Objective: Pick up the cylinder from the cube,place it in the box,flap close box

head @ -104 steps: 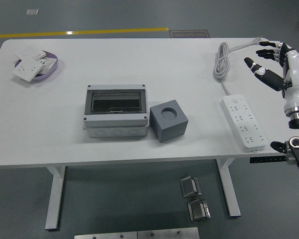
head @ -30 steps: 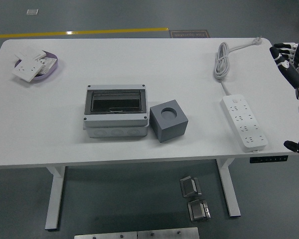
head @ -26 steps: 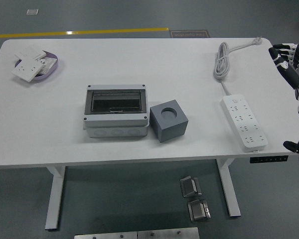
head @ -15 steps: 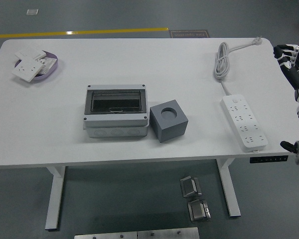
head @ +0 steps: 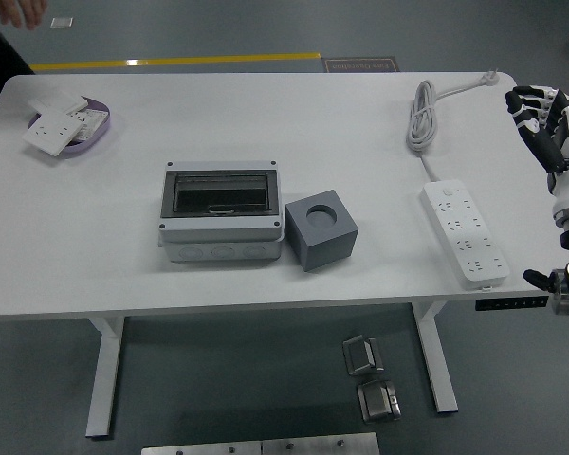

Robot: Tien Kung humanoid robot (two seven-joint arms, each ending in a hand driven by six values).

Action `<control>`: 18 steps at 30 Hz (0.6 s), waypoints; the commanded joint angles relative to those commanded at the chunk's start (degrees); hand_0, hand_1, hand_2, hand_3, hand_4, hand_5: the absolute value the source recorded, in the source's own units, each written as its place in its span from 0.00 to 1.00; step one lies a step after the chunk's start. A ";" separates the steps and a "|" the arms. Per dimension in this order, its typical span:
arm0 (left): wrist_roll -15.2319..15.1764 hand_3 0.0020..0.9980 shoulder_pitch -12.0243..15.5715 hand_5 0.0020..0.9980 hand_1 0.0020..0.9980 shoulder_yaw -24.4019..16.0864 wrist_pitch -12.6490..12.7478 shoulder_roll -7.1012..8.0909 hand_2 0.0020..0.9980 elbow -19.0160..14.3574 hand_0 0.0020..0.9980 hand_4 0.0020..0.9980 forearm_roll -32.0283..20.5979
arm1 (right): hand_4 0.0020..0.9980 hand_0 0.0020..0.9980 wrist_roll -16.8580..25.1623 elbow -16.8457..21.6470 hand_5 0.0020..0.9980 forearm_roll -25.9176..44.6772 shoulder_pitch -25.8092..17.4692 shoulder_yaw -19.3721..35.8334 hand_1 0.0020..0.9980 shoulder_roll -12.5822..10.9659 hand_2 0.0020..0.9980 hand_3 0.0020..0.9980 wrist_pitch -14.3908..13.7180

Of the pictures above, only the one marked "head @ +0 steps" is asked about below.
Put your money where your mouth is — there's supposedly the grey electrical box with lid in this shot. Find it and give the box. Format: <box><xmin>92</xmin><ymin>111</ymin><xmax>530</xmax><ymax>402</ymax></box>
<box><xmin>158</xmin><ymin>159</ymin><xmax>285</xmax><ymax>264</ymax></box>

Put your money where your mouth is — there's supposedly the white table leg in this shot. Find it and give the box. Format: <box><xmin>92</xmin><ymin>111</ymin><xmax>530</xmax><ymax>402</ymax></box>
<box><xmin>411</xmin><ymin>300</ymin><xmax>459</xmax><ymax>413</ymax></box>
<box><xmin>84</xmin><ymin>316</ymin><xmax>126</xmax><ymax>438</ymax></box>

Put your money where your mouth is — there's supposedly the person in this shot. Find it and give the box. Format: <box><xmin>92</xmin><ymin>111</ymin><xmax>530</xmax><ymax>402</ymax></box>
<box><xmin>0</xmin><ymin>13</ymin><xmax>35</xmax><ymax>124</ymax></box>

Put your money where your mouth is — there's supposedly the white power cable with plug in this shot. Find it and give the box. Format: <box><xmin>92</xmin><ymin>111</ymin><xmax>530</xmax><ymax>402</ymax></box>
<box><xmin>405</xmin><ymin>70</ymin><xmax>502</xmax><ymax>184</ymax></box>

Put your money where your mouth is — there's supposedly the purple oval tray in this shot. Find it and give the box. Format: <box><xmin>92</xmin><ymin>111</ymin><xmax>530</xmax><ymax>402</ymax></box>
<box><xmin>27</xmin><ymin>97</ymin><xmax>113</xmax><ymax>155</ymax></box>

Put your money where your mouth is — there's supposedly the white wall socket panel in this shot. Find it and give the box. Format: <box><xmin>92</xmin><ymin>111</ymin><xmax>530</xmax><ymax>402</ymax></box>
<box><xmin>21</xmin><ymin>109</ymin><xmax>84</xmax><ymax>157</ymax></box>

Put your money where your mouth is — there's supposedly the black table control panel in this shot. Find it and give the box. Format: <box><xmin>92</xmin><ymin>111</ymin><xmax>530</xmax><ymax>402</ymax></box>
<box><xmin>476</xmin><ymin>296</ymin><xmax>549</xmax><ymax>312</ymax></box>

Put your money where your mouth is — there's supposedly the white printed socket panel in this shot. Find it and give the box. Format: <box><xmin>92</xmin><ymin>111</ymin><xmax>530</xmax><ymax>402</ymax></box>
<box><xmin>68</xmin><ymin>107</ymin><xmax>110</xmax><ymax>142</ymax></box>

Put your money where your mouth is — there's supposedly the grey cube with round hole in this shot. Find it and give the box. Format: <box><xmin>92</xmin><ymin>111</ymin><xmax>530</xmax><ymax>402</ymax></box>
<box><xmin>284</xmin><ymin>189</ymin><xmax>360</xmax><ymax>272</ymax></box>

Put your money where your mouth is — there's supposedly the person's left hand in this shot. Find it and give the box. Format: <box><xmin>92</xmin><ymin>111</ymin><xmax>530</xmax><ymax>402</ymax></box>
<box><xmin>0</xmin><ymin>0</ymin><xmax>48</xmax><ymax>31</ymax></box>

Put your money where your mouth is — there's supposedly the small metal clamp block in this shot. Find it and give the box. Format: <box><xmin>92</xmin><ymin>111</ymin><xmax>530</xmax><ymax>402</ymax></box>
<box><xmin>341</xmin><ymin>334</ymin><xmax>385</xmax><ymax>377</ymax></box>
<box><xmin>356</xmin><ymin>378</ymin><xmax>403</xmax><ymax>423</ymax></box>

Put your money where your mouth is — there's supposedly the white wall switch panel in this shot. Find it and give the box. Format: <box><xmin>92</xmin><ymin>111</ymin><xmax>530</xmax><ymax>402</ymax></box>
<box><xmin>27</xmin><ymin>90</ymin><xmax>89</xmax><ymax>115</ymax></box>

